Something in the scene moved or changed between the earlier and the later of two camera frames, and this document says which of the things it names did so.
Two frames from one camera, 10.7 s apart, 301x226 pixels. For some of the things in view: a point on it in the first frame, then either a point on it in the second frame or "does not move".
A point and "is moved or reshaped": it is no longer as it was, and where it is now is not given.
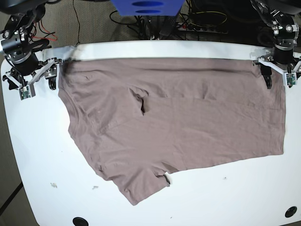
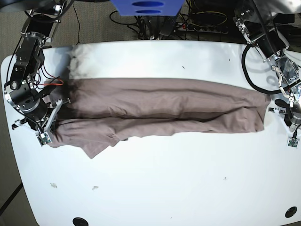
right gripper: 283,60 to 292,117
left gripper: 15,79 to 44,125
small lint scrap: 54,184 does not move
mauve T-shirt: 142,118 is moved or reshaped
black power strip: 184,26 does not move
